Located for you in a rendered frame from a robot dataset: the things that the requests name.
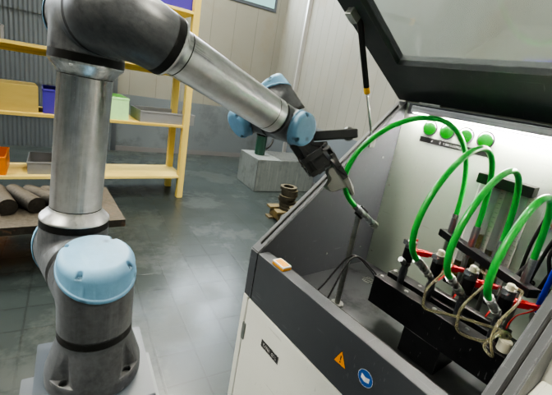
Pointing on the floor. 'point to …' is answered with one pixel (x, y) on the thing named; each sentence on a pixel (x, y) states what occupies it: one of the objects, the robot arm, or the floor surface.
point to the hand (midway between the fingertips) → (351, 189)
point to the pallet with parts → (287, 199)
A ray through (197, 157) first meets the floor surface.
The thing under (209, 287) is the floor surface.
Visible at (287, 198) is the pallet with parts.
